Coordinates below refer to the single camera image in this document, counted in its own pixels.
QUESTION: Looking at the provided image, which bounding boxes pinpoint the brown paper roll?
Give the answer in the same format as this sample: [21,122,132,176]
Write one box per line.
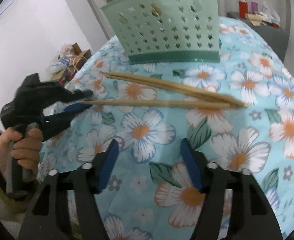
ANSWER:
[245,14,263,27]

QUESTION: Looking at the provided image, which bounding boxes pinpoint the red thermos bottle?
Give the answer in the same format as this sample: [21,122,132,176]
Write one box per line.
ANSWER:
[239,0,248,18]

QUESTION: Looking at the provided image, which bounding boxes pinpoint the white plastic bag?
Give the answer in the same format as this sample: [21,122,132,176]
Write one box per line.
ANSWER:
[259,1,281,26]

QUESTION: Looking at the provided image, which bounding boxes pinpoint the left green cuffed forearm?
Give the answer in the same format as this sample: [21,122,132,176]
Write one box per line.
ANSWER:
[0,158,41,240]

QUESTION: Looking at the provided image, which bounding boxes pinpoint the mint green utensil holder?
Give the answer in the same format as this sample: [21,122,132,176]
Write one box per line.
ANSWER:
[101,0,220,64]

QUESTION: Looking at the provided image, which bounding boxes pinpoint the floral blue tablecloth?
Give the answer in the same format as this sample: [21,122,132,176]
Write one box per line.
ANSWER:
[38,18,294,239]

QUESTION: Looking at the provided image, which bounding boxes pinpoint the purple cup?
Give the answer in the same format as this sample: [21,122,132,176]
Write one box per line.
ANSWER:
[251,1,258,14]

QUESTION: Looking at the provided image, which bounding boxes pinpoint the person's left hand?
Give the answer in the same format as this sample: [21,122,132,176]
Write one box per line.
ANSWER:
[0,127,43,181]

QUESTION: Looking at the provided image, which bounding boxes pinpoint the cardboard box with clutter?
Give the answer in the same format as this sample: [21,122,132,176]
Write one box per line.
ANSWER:
[47,43,92,84]

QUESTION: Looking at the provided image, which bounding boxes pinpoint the dark grey side cabinet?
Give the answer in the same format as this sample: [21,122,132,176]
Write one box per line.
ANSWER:
[227,11,289,62]

